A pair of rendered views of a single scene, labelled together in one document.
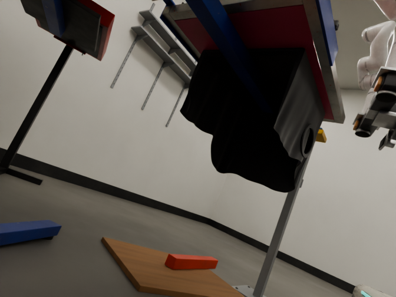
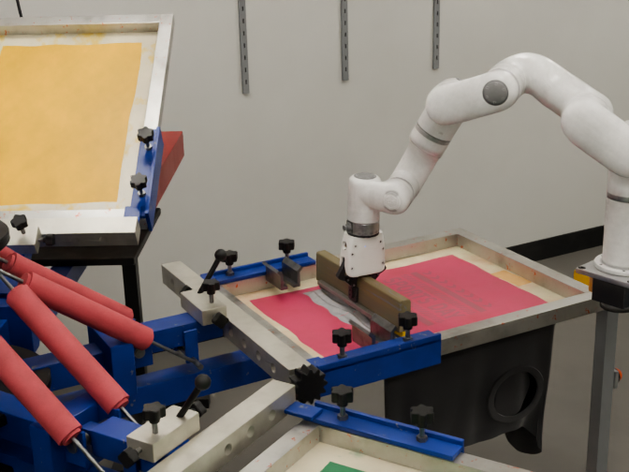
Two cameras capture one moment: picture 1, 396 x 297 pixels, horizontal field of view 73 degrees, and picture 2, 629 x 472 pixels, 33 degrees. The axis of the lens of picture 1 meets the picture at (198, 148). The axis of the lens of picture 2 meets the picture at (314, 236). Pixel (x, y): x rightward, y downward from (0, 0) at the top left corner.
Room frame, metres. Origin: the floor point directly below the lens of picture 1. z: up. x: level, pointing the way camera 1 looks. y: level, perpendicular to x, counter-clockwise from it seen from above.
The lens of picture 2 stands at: (-1.17, -0.90, 1.95)
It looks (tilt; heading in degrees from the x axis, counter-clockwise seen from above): 19 degrees down; 23
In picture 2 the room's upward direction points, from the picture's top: 2 degrees counter-clockwise
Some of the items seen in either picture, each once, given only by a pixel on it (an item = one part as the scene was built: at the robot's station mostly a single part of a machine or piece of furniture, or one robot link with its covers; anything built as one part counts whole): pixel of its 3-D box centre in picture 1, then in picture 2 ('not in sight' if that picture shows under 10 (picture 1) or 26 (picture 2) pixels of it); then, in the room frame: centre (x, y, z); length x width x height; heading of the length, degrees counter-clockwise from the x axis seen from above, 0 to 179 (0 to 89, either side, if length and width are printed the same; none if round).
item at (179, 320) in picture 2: not in sight; (181, 330); (0.64, 0.21, 1.02); 0.17 x 0.06 x 0.05; 142
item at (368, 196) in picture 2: not in sight; (379, 199); (0.98, -0.12, 1.24); 0.15 x 0.10 x 0.11; 95
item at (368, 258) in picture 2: not in sight; (362, 249); (0.99, -0.08, 1.12); 0.10 x 0.08 x 0.11; 142
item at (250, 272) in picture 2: (188, 36); (259, 278); (1.07, 0.23, 0.97); 0.30 x 0.05 x 0.07; 142
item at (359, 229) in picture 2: not in sight; (360, 225); (0.98, -0.08, 1.18); 0.09 x 0.07 x 0.03; 142
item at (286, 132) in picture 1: (293, 123); (461, 395); (1.01, -0.31, 0.77); 0.46 x 0.09 x 0.36; 142
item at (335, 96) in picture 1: (263, 71); (399, 296); (1.08, -0.14, 0.97); 0.79 x 0.58 x 0.04; 142
